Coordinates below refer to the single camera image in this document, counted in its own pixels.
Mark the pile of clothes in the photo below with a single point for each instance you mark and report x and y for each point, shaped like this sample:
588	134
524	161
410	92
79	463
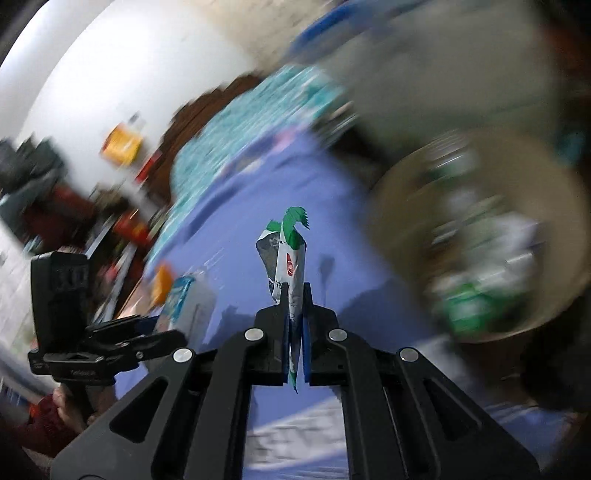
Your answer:
41	184

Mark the person's left forearm red sleeve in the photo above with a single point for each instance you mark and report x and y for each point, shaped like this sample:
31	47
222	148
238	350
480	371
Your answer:
41	424

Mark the person's left hand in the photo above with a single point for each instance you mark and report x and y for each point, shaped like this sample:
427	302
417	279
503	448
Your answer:
62	406

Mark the clear storage box blue lid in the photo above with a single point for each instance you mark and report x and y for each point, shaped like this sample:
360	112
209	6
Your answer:
438	69

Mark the wall calendar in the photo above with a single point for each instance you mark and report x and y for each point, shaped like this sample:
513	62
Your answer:
120	145

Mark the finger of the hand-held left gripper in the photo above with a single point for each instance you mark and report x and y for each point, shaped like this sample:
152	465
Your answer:
124	327
152	348

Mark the green and white wrapper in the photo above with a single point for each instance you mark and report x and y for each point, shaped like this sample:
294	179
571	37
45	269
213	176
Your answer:
288	272

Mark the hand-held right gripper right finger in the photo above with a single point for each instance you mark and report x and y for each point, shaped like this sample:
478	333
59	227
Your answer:
318	341

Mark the dark wooden headboard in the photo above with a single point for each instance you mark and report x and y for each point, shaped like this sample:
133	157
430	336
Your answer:
184	115

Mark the large orange peel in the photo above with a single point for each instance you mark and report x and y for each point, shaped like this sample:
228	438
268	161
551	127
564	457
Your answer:
161	286

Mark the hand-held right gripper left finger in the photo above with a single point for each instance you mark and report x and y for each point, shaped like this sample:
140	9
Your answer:
272	332

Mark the round beige bin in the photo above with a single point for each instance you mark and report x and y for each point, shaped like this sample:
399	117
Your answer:
545	157

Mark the red bag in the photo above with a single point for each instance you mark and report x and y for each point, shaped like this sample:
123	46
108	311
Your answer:
131	228

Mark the white blue carton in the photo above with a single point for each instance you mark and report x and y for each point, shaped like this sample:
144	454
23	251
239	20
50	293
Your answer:
194	314

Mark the teal patterned quilt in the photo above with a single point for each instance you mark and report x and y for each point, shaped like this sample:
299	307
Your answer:
221	138

